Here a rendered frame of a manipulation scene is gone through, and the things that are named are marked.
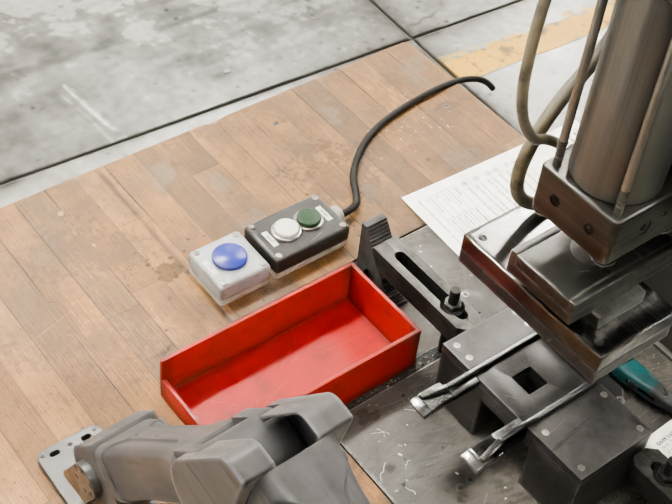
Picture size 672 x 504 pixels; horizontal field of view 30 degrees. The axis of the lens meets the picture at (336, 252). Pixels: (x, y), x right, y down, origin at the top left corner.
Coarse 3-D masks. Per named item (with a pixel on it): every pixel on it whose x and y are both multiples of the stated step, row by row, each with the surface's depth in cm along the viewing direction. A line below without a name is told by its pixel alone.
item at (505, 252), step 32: (512, 224) 119; (544, 224) 119; (480, 256) 117; (512, 256) 111; (544, 256) 110; (576, 256) 110; (640, 256) 111; (512, 288) 114; (544, 288) 109; (576, 288) 108; (608, 288) 109; (640, 288) 112; (544, 320) 112; (576, 320) 109; (608, 320) 111; (640, 320) 112; (576, 352) 110; (608, 352) 109; (640, 352) 113
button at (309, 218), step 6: (300, 210) 147; (306, 210) 147; (312, 210) 147; (300, 216) 146; (306, 216) 146; (312, 216) 146; (318, 216) 146; (300, 222) 145; (306, 222) 145; (312, 222) 145; (318, 222) 146
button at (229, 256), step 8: (216, 248) 142; (224, 248) 142; (232, 248) 142; (240, 248) 142; (216, 256) 141; (224, 256) 141; (232, 256) 141; (240, 256) 141; (216, 264) 140; (224, 264) 140; (232, 264) 140; (240, 264) 140
